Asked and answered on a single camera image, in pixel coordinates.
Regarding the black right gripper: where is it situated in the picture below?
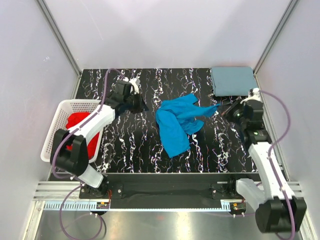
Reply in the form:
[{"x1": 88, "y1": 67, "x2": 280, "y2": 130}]
[{"x1": 216, "y1": 97, "x2": 248, "y2": 128}]

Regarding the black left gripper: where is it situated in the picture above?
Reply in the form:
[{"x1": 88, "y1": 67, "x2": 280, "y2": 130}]
[{"x1": 124, "y1": 91, "x2": 150, "y2": 115}]

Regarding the bright blue t-shirt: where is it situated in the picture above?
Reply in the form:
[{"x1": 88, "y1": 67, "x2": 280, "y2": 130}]
[{"x1": 155, "y1": 93, "x2": 219, "y2": 158}]

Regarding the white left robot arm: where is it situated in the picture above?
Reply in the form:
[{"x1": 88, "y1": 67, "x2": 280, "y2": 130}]
[{"x1": 50, "y1": 78, "x2": 148, "y2": 198}]

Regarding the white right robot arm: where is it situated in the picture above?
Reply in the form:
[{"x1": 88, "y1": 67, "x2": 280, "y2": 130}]
[{"x1": 221, "y1": 99, "x2": 307, "y2": 235}]

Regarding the folded light blue t-shirt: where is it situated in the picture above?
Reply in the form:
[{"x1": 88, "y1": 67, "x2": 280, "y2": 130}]
[{"x1": 211, "y1": 66, "x2": 258, "y2": 97}]

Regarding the red t-shirt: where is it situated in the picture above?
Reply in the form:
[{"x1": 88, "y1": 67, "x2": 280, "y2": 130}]
[{"x1": 65, "y1": 111, "x2": 101, "y2": 161}]

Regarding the white plastic laundry basket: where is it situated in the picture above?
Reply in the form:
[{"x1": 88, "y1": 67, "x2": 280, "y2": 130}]
[{"x1": 40, "y1": 99, "x2": 103, "y2": 165}]

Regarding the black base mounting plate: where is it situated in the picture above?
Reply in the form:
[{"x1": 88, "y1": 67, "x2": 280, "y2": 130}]
[{"x1": 78, "y1": 172, "x2": 253, "y2": 210}]

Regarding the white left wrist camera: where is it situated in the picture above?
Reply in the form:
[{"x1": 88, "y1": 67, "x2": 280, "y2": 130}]
[{"x1": 123, "y1": 77, "x2": 140, "y2": 94}]

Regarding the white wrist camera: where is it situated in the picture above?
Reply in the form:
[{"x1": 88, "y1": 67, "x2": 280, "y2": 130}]
[
  {"x1": 123, "y1": 77, "x2": 140, "y2": 94},
  {"x1": 240, "y1": 87, "x2": 263, "y2": 105}
]

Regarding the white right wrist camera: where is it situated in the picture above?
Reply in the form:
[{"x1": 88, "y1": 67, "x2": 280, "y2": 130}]
[{"x1": 240, "y1": 87, "x2": 263, "y2": 105}]

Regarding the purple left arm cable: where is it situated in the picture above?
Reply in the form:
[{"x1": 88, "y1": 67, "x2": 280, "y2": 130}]
[{"x1": 52, "y1": 67, "x2": 129, "y2": 239}]

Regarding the right aluminium frame post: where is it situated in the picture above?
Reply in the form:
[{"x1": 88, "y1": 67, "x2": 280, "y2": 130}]
[{"x1": 253, "y1": 0, "x2": 300, "y2": 76}]

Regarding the aluminium frame post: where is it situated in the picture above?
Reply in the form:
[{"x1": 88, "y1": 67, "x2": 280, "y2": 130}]
[
  {"x1": 34, "y1": 0, "x2": 83, "y2": 78},
  {"x1": 253, "y1": 0, "x2": 300, "y2": 76}
]

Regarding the left aluminium frame post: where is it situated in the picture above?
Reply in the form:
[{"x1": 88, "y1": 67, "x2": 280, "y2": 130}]
[{"x1": 34, "y1": 0, "x2": 83, "y2": 78}]

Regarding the aluminium front rail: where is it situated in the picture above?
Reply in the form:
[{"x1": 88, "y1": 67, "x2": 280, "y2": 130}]
[{"x1": 32, "y1": 181, "x2": 305, "y2": 213}]

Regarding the white toothed cable duct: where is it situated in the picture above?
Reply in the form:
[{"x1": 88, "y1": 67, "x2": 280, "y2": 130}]
[{"x1": 44, "y1": 201, "x2": 110, "y2": 211}]

